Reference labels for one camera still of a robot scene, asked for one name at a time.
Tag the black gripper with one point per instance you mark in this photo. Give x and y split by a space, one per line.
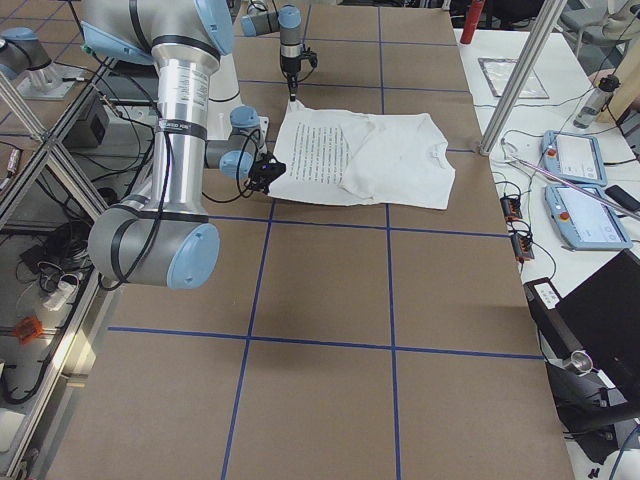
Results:
289 65
259 170

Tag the white printed t-shirt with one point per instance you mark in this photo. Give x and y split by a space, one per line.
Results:
342 158

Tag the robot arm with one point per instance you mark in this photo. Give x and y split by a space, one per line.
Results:
161 234
287 23

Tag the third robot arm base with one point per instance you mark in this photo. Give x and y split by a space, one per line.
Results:
23 53

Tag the red bottle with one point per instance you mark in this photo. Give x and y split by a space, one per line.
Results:
471 21

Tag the white power strip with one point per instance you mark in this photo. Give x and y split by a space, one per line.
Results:
59 297

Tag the orange connector block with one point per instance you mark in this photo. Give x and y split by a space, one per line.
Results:
522 247
511 208

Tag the orange floor device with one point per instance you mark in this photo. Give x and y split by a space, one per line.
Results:
28 329

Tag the upper blue teach pendant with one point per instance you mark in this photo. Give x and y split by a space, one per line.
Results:
573 157

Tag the blue teach pendant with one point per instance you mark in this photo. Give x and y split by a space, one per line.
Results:
584 223
573 157

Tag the clear water bottle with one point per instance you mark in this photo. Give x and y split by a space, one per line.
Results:
597 101

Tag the lower blue teach pendant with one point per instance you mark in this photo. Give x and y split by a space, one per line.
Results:
584 223

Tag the black smartphone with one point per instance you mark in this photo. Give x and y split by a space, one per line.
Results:
623 198

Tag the black laptop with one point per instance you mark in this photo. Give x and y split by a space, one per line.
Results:
600 317

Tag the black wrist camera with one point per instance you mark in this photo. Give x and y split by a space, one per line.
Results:
311 57

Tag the aluminium frame post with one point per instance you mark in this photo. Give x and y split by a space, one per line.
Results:
536 40

